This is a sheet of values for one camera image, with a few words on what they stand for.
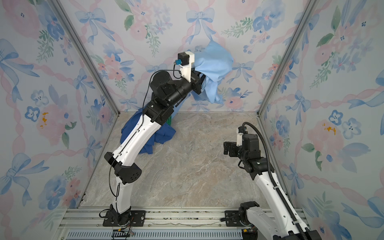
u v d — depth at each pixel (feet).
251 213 2.02
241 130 2.17
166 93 1.57
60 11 2.28
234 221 2.40
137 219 2.44
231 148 2.26
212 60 1.77
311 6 2.25
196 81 1.65
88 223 5.06
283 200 1.41
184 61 1.50
